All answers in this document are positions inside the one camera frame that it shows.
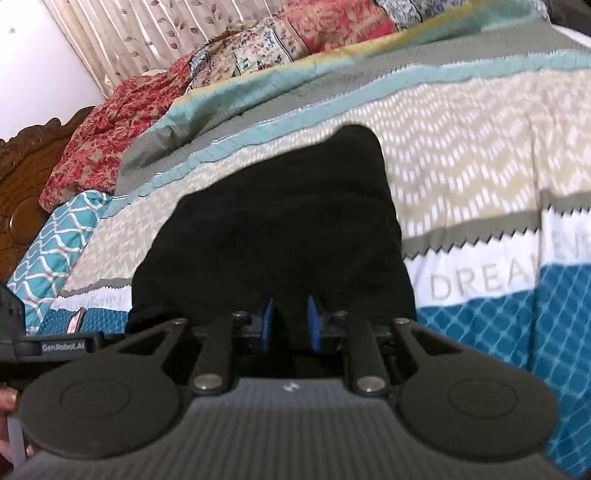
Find carved wooden headboard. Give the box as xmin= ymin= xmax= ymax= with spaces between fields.
xmin=0 ymin=106 xmax=96 ymax=283

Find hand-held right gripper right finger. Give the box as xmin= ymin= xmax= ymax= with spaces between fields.
xmin=307 ymin=295 xmax=457 ymax=397

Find red floral blanket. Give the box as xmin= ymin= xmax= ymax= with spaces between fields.
xmin=39 ymin=48 xmax=208 ymax=214

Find beige leaf print curtain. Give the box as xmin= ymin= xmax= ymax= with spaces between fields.
xmin=41 ymin=0 xmax=298 ymax=99

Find striped patterned bedspread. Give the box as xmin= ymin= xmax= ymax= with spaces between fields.
xmin=36 ymin=0 xmax=591 ymax=480

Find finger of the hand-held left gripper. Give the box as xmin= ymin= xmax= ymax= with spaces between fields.
xmin=67 ymin=307 xmax=88 ymax=335

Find black pants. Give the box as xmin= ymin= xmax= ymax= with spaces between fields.
xmin=126 ymin=124 xmax=419 ymax=335

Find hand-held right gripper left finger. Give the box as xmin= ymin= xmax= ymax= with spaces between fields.
xmin=117 ymin=296 xmax=274 ymax=397

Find patchwork floral quilt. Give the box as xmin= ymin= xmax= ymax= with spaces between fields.
xmin=187 ymin=0 xmax=403 ymax=93

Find person's left hand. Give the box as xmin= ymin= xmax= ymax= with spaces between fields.
xmin=0 ymin=387 xmax=21 ymax=462

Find teal patterned pillow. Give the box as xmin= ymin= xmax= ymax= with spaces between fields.
xmin=7 ymin=190 xmax=115 ymax=336

